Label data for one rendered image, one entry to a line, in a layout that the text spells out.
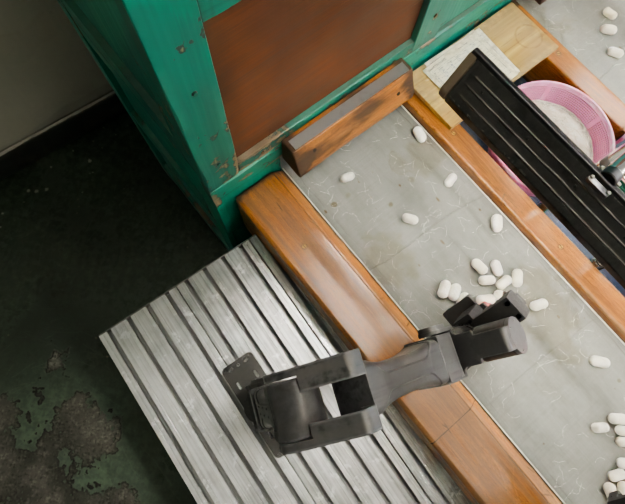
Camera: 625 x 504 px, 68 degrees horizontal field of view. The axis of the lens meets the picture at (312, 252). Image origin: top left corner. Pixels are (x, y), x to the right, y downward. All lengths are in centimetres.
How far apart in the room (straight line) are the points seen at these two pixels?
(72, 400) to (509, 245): 142
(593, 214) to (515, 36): 62
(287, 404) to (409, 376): 16
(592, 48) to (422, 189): 55
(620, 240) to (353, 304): 44
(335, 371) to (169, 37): 39
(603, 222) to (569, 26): 73
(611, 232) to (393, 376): 33
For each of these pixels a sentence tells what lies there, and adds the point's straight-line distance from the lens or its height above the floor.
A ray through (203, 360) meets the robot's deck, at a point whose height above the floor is 67.
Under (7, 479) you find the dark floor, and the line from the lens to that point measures 188.
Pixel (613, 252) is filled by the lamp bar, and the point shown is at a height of 107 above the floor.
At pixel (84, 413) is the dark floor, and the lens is 177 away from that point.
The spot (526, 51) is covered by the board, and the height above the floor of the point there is 78.
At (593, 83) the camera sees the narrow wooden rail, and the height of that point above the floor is 76.
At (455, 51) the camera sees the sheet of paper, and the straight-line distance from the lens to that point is 114.
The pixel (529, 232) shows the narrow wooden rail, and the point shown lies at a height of 76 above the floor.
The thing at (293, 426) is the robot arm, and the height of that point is 108.
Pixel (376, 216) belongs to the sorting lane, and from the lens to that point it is 96.
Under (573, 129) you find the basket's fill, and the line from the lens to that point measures 120.
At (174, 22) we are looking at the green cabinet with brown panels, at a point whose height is 124.
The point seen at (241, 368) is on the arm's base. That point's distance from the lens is 96.
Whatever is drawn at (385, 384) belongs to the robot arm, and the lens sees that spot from 57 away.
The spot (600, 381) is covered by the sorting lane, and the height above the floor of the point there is 74.
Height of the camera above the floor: 163
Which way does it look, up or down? 75 degrees down
